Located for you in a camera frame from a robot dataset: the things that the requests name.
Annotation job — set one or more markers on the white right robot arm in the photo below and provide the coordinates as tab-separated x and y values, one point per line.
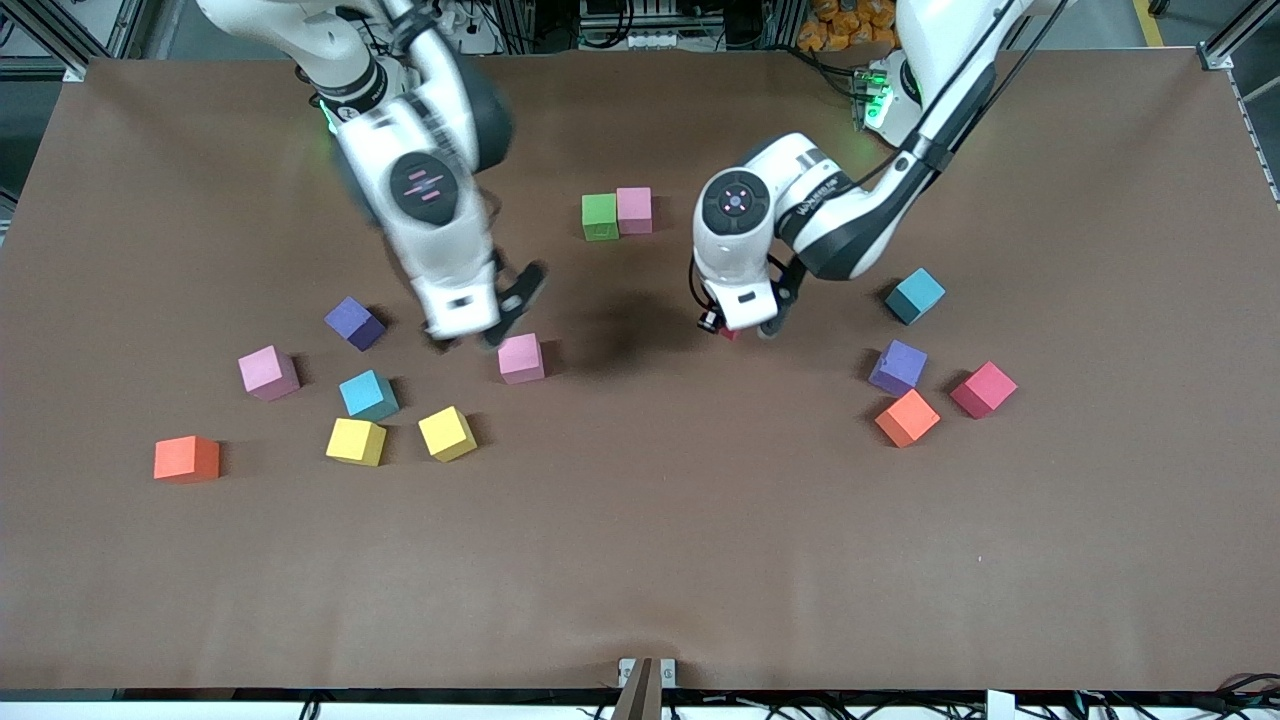
400	150

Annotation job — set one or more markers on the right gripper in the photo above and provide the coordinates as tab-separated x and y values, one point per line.
435	340

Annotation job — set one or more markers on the bag of orange fruit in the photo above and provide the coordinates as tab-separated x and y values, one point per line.
850	25

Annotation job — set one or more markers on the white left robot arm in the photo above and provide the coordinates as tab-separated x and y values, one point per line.
775	160

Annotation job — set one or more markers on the green foam block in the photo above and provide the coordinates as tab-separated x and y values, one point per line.
600	215

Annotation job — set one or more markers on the small white power strip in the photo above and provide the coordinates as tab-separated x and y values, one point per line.
652	40

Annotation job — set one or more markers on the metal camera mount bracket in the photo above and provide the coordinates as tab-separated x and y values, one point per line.
647	690

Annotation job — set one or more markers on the orange foam block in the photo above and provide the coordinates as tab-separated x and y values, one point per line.
185	458
907	417

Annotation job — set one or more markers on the cyan foam block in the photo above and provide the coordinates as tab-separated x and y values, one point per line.
366	393
914	295

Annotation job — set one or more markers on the black equipment rack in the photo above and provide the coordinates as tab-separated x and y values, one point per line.
640	12

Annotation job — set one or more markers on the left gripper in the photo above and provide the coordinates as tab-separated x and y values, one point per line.
716	319

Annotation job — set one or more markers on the yellow foam block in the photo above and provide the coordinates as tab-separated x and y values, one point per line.
446	432
353	440

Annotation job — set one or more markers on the grey table side rail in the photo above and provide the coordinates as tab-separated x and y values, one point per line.
1260	150

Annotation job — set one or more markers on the aluminium frame profile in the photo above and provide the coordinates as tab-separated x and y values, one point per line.
72	70
1215	55

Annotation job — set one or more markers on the white table edge rail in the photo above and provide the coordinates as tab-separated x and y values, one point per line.
200	712

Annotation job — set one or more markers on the pink foam block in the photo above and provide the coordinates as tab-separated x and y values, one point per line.
634	208
266	370
522	360

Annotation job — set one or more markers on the purple foam block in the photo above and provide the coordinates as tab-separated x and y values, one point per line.
352	320
897	366

